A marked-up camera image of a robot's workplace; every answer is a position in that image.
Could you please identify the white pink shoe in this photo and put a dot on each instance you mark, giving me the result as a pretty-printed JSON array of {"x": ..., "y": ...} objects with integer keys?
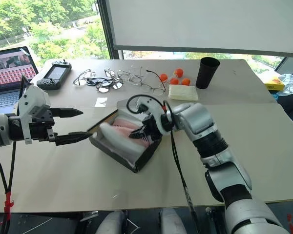
[
  {"x": 117, "y": 139},
  {"x": 128, "y": 117}
]

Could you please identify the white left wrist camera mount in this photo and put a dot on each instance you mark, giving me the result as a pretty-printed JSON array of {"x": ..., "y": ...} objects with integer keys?
[{"x": 33, "y": 100}]

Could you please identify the round lens glasses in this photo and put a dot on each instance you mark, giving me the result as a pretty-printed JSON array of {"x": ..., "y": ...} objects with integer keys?
[{"x": 105, "y": 88}]

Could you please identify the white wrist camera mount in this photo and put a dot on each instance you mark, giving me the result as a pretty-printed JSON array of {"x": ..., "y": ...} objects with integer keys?
[
  {"x": 154, "y": 107},
  {"x": 33, "y": 100}
]

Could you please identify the grey rounded robot leg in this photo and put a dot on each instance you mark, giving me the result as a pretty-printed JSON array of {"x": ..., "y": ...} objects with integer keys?
[
  {"x": 172, "y": 223},
  {"x": 111, "y": 224}
]

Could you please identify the clear plastic bag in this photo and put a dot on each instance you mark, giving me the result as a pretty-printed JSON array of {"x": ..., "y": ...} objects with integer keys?
[{"x": 291, "y": 84}]

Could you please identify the orange ball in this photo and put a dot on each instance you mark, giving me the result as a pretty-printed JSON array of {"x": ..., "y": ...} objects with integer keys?
[
  {"x": 164, "y": 77},
  {"x": 185, "y": 81},
  {"x": 179, "y": 72},
  {"x": 174, "y": 81}
]

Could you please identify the silver frame glasses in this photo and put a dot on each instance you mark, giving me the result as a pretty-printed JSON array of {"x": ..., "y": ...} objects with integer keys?
[{"x": 131, "y": 77}]

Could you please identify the black handheld remote controller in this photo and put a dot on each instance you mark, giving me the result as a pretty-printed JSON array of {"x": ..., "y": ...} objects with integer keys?
[{"x": 54, "y": 74}]

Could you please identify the white tissue pack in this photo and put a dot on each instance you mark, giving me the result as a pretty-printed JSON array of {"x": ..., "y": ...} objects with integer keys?
[{"x": 183, "y": 92}]

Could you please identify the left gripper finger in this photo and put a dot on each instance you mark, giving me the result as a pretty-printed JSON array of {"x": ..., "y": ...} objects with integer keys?
[
  {"x": 67, "y": 112},
  {"x": 72, "y": 138}
]

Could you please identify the dark window frame post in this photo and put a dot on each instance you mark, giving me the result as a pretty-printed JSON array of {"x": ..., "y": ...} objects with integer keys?
[{"x": 107, "y": 31}]

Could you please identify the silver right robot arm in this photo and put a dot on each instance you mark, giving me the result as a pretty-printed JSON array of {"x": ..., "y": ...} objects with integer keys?
[{"x": 210, "y": 146}]

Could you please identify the white paper label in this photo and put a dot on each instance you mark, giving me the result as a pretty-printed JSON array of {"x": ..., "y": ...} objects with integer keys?
[{"x": 101, "y": 102}]

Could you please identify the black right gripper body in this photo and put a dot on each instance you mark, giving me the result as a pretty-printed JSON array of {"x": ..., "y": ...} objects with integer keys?
[{"x": 152, "y": 129}]

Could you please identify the black plastic cup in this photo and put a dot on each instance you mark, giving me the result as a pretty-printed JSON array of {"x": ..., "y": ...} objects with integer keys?
[{"x": 206, "y": 73}]

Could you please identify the white roller blind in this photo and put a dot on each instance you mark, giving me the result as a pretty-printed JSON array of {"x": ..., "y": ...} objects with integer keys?
[{"x": 205, "y": 22}]

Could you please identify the dark cardboard shoebox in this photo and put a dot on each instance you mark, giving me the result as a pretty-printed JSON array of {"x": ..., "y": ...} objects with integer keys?
[{"x": 141, "y": 162}]

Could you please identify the open laptop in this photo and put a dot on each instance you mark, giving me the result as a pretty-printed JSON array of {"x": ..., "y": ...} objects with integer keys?
[{"x": 11, "y": 73}]

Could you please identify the yellow box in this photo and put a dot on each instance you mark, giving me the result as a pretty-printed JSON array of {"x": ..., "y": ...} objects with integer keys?
[{"x": 273, "y": 84}]

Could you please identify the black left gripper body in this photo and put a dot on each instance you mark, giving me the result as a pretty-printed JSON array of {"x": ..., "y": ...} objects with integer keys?
[{"x": 40, "y": 131}]

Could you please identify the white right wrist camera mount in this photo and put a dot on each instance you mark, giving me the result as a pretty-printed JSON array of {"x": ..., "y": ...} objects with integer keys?
[{"x": 154, "y": 107}]

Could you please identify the dark lens sunglasses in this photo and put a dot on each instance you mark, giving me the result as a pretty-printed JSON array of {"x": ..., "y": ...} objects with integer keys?
[{"x": 95, "y": 81}]

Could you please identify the dark monitor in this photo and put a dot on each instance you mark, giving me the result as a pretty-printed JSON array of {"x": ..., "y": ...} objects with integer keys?
[{"x": 289, "y": 65}]

